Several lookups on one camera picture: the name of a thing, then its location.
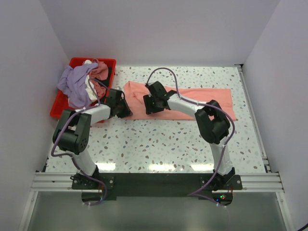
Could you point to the aluminium frame rail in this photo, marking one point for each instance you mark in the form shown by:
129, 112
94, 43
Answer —
172, 147

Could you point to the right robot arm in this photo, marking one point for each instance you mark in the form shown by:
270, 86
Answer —
213, 124

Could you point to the white t shirt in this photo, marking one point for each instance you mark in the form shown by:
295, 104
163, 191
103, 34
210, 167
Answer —
90, 89

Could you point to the black t shirt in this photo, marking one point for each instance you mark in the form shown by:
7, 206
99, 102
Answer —
108, 82

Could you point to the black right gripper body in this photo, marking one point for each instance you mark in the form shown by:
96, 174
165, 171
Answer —
157, 108

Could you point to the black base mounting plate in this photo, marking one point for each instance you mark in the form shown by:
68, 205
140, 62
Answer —
110, 186

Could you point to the lavender t shirt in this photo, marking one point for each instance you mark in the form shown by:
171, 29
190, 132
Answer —
72, 84

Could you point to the salmon pink t shirt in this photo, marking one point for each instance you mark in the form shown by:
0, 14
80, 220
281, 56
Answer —
181, 108

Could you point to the dusty rose t shirt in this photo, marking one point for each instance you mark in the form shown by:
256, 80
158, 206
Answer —
101, 73

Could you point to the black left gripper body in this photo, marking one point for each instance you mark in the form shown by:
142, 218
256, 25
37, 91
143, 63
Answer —
122, 110

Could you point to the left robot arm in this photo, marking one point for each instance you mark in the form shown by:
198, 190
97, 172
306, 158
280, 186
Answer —
72, 132

